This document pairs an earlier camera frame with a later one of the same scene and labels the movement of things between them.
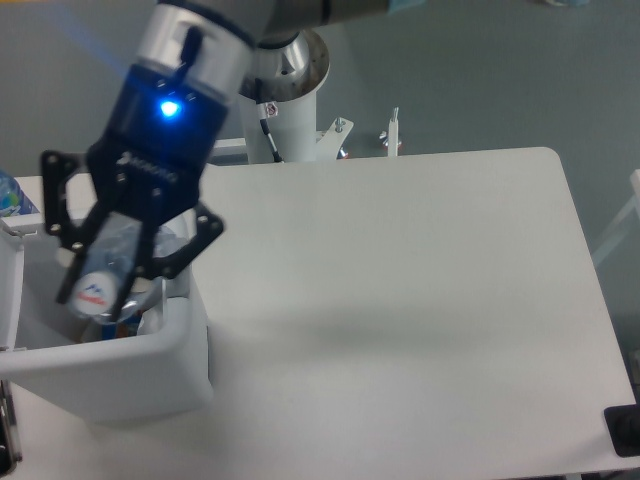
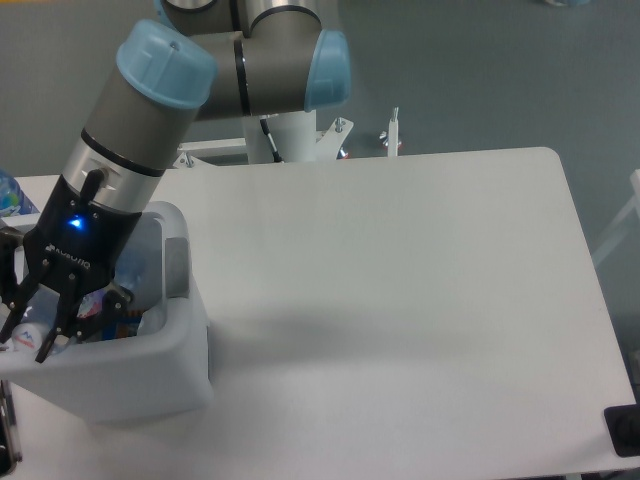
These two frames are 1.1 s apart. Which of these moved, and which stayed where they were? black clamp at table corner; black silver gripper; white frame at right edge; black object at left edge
Moved: black silver gripper
Stayed: black object at left edge; white frame at right edge; black clamp at table corner
